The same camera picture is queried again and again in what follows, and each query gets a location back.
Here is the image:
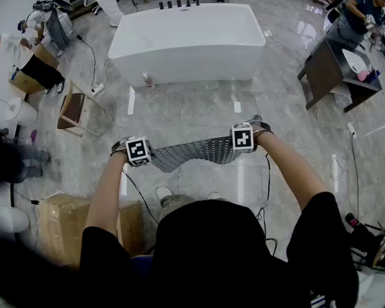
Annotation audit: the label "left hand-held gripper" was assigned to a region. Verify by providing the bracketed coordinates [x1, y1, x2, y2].
[110, 136, 153, 167]

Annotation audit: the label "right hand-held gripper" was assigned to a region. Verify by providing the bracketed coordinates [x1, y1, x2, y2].
[231, 114, 273, 150]

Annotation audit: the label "grey perforated bath mat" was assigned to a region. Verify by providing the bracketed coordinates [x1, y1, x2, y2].
[148, 137, 241, 173]

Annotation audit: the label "person's left forearm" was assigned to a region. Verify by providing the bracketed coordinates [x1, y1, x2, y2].
[83, 152, 129, 237]

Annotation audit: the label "person's right forearm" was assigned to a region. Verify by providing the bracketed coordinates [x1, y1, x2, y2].
[255, 132, 329, 211]

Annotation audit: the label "grey marble tile floor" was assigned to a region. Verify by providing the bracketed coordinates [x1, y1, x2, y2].
[11, 0, 385, 282]

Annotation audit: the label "person's left white shoe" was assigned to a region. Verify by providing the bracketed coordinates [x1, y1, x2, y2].
[156, 186, 173, 201]

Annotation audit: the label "person's camouflage trousers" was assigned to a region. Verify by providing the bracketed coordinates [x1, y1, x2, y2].
[159, 194, 200, 221]

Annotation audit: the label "wooden chair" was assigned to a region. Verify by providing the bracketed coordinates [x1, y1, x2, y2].
[56, 78, 106, 137]

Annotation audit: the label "dark wooden vanity cabinet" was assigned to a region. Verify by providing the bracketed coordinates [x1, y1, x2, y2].
[297, 38, 382, 114]

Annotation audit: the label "large cardboard box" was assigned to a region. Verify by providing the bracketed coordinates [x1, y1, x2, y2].
[37, 194, 145, 266]

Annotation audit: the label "white bathtub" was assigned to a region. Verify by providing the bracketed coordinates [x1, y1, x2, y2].
[108, 3, 266, 89]

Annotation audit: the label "person's black shirt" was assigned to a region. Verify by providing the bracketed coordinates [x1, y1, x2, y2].
[80, 191, 360, 308]

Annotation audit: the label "small cardboard box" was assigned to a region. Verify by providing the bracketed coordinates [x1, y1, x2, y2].
[8, 45, 59, 95]

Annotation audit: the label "white vanity sink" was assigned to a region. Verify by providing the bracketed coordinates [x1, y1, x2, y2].
[341, 48, 372, 74]

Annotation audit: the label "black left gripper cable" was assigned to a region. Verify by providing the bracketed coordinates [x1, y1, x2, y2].
[121, 168, 160, 227]

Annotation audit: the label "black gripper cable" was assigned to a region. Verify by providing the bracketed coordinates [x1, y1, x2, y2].
[121, 168, 160, 227]
[255, 152, 278, 256]

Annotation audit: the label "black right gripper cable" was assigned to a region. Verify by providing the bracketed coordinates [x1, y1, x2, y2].
[255, 152, 278, 256]

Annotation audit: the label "white cable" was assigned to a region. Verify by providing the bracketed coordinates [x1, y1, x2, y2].
[264, 30, 314, 60]
[78, 59, 116, 91]
[329, 154, 352, 182]

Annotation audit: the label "black power cable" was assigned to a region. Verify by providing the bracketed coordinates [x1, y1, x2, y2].
[62, 14, 99, 92]

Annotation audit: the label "pile of recording equipment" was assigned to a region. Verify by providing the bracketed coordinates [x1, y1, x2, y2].
[345, 203, 385, 273]

